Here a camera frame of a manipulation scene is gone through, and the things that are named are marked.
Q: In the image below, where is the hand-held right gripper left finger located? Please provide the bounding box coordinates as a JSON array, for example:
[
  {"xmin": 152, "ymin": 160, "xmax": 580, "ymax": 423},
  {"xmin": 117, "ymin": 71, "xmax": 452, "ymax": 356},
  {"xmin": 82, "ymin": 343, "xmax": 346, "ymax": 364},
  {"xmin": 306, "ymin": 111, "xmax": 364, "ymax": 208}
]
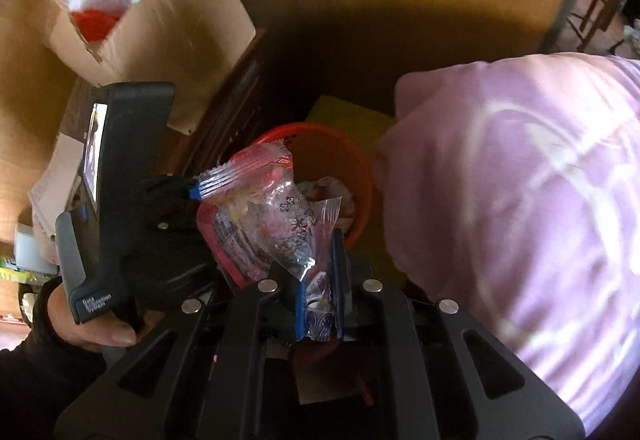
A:
[{"xmin": 52, "ymin": 277, "xmax": 306, "ymax": 440}]

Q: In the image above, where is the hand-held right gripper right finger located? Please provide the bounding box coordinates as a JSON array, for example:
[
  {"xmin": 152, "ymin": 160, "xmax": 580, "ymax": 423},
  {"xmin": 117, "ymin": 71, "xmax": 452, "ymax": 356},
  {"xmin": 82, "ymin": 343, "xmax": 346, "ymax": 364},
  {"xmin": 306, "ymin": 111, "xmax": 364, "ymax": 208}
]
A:
[{"xmin": 330, "ymin": 229, "xmax": 587, "ymax": 440}]

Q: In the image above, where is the red printed packet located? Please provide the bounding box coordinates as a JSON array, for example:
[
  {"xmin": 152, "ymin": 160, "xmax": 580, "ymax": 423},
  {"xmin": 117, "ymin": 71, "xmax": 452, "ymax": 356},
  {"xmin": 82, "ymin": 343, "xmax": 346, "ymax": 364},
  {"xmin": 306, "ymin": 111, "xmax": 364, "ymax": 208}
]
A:
[{"xmin": 196, "ymin": 200, "xmax": 273, "ymax": 289}]

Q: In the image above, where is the purple printed blanket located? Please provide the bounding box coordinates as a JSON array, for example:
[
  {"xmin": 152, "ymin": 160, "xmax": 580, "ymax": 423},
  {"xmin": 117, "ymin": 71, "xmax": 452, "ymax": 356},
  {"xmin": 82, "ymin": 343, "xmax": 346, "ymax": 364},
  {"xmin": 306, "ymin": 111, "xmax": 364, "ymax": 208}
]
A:
[{"xmin": 372, "ymin": 54, "xmax": 640, "ymax": 433}]

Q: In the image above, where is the clear blue-print wrapper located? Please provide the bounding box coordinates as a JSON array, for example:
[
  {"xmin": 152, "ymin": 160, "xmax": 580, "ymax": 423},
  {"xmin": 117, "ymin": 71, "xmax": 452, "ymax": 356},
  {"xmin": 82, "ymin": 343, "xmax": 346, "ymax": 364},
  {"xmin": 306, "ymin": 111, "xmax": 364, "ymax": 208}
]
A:
[{"xmin": 299, "ymin": 197, "xmax": 345, "ymax": 344}]

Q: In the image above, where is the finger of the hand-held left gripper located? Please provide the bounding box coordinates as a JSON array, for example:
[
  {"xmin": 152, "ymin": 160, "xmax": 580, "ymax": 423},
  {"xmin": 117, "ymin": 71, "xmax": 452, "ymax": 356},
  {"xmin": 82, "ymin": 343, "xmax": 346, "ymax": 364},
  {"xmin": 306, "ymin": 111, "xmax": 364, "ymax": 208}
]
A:
[{"xmin": 142, "ymin": 173, "xmax": 203, "ymax": 229}]

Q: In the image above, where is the orange trash bin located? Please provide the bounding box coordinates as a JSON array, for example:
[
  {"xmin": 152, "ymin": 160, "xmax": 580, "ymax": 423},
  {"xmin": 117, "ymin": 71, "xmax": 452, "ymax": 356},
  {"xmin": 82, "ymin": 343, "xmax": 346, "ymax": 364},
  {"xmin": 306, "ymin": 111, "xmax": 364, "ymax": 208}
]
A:
[{"xmin": 250, "ymin": 122, "xmax": 375, "ymax": 251}]

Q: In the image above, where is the person's left forearm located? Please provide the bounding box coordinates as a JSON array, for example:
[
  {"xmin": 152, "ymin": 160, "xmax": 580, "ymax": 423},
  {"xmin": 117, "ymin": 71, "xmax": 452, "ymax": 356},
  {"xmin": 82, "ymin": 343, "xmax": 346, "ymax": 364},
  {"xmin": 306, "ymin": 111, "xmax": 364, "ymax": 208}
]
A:
[{"xmin": 0, "ymin": 277, "xmax": 117, "ymax": 440}]

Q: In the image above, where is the green printed box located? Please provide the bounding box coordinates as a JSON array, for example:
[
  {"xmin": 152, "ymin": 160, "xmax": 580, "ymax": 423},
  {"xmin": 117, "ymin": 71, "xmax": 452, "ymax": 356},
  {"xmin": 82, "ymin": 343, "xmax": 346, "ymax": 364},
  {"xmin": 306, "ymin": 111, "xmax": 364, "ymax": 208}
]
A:
[{"xmin": 0, "ymin": 254, "xmax": 52, "ymax": 281}]

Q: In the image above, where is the person's left hand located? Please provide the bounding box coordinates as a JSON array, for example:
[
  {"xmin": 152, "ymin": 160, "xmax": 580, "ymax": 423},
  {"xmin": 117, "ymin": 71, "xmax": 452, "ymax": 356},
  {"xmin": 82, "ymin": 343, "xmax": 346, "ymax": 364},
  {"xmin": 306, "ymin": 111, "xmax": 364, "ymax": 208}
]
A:
[{"xmin": 47, "ymin": 277, "xmax": 167, "ymax": 354}]

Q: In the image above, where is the dark wooden furniture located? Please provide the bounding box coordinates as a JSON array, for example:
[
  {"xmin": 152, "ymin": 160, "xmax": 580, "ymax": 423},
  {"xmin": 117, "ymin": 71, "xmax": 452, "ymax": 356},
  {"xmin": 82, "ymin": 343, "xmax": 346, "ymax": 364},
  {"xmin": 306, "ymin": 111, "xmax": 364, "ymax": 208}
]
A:
[{"xmin": 170, "ymin": 27, "xmax": 272, "ymax": 181}]

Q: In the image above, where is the red item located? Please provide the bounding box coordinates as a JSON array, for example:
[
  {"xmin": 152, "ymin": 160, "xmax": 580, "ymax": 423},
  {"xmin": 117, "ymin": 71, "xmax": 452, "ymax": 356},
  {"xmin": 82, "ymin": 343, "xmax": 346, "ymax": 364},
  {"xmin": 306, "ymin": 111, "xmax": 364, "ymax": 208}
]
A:
[{"xmin": 70, "ymin": 8, "xmax": 127, "ymax": 43}]

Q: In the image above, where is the clear dark-print wrapper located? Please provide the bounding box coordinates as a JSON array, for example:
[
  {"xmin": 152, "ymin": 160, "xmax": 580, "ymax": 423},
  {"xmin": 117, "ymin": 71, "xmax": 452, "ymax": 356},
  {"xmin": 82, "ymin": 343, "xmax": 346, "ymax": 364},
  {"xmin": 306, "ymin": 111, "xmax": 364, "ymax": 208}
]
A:
[{"xmin": 260, "ymin": 180, "xmax": 331, "ymax": 281}]

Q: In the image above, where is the flat cardboard sheet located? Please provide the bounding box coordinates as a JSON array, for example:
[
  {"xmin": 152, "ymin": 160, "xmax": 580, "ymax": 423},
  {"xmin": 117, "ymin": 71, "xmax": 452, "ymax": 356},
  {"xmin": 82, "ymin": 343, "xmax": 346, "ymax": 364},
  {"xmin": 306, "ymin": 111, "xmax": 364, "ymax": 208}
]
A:
[{"xmin": 17, "ymin": 132, "xmax": 85, "ymax": 243}]

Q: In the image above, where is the cardboard box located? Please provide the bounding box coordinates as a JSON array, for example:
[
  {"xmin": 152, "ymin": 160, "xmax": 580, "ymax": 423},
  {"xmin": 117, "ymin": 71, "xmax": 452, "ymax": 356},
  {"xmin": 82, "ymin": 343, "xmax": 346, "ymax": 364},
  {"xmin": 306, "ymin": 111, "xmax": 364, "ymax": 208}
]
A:
[{"xmin": 50, "ymin": 0, "xmax": 259, "ymax": 137}]

